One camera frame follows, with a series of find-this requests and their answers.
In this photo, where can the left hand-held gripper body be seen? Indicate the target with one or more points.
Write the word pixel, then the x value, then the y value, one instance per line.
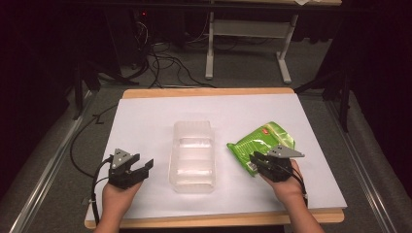
pixel 120 168

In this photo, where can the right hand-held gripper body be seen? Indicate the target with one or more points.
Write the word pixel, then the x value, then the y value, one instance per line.
pixel 279 163

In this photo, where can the green snack bag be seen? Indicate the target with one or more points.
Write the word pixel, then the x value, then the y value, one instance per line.
pixel 259 144

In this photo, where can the clear plastic container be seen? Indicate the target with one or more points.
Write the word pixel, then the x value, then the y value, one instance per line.
pixel 193 157

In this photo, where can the person's right hand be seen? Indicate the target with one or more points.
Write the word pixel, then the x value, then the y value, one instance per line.
pixel 286 187

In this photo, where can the person's left hand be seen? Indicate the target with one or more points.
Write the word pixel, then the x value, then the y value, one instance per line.
pixel 120 195

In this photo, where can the white paper sheet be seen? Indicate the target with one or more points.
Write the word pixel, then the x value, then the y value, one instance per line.
pixel 220 110

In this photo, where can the black metal stand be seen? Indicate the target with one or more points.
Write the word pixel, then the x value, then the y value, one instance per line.
pixel 336 87
pixel 79 81

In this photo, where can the silver floor rail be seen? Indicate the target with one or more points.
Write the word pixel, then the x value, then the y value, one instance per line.
pixel 359 168
pixel 48 165

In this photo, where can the white metal desk frame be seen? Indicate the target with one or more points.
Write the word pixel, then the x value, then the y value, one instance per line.
pixel 249 29

